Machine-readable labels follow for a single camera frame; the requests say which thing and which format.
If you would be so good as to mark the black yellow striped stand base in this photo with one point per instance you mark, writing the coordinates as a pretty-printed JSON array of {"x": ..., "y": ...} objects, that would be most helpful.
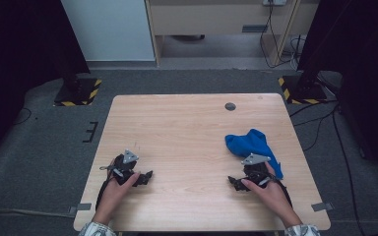
[
  {"x": 303, "y": 91},
  {"x": 78, "y": 93}
]

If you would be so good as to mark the person's left hand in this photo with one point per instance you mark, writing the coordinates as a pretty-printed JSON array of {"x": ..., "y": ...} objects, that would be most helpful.
[{"x": 113, "y": 196}]

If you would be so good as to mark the white power strip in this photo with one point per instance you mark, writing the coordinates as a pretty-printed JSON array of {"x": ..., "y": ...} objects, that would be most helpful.
[{"x": 274, "y": 2}]

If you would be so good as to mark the grey tape piece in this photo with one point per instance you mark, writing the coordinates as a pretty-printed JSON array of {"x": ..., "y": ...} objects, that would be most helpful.
[
  {"x": 322, "y": 206},
  {"x": 80, "y": 207}
]

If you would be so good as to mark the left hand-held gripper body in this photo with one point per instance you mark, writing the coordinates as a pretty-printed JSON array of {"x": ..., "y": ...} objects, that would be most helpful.
[{"x": 124, "y": 164}]

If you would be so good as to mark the black curtain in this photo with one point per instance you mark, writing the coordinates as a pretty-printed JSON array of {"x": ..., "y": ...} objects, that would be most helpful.
[
  {"x": 357, "y": 49},
  {"x": 19, "y": 49}
]

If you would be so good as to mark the light wooden desk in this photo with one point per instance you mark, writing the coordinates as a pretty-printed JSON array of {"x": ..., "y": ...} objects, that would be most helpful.
[{"x": 210, "y": 18}]

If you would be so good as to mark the person's right hand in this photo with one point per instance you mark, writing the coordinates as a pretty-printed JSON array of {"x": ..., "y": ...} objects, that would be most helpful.
[{"x": 272, "y": 196}]

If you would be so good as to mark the blue cloth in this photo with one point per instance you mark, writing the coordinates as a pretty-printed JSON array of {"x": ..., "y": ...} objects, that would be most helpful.
[{"x": 246, "y": 144}]

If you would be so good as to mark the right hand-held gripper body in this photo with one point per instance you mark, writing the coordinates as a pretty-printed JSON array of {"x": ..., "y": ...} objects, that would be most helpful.
[{"x": 256, "y": 172}]

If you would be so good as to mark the white cabinet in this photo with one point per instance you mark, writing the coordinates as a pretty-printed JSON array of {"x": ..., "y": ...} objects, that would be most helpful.
[{"x": 108, "y": 29}]

